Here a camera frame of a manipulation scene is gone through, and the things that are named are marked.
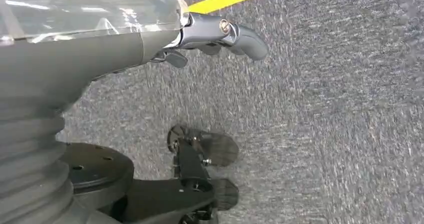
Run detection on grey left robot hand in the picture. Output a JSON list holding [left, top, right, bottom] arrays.
[[0, 0, 270, 115]]

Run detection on ribbed grey left arm sleeve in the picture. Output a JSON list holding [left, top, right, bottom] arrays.
[[0, 96, 88, 224]]

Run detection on black robot leg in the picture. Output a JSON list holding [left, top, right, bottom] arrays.
[[59, 139, 217, 224]]

